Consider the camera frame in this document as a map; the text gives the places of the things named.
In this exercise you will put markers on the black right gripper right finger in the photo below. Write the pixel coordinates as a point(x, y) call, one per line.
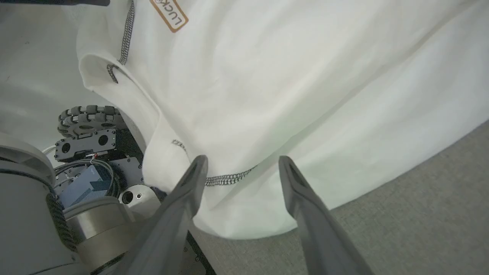
point(321, 240)

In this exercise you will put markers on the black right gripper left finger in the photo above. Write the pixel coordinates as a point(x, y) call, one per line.
point(168, 236)

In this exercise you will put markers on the white garment with black stitching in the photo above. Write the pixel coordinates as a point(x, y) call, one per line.
point(286, 95)

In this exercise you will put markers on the grey robot base deck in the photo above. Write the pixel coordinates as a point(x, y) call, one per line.
point(128, 170)

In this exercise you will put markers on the silver round cap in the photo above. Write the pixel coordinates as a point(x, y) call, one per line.
point(143, 200)

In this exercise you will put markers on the metallic waist joint cylinder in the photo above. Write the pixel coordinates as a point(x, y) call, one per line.
point(103, 229)

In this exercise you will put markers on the blue-grey electronics box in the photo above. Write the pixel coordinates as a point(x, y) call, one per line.
point(82, 187)

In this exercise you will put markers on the black corrugated conduit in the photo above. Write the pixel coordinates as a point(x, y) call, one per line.
point(59, 221)

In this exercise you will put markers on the grey omni wheel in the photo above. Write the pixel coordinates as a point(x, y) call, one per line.
point(89, 120)

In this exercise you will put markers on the light grey robot waist column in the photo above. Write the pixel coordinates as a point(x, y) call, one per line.
point(23, 214)

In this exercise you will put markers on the grey bracket with round holes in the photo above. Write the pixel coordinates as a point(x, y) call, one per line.
point(82, 145)

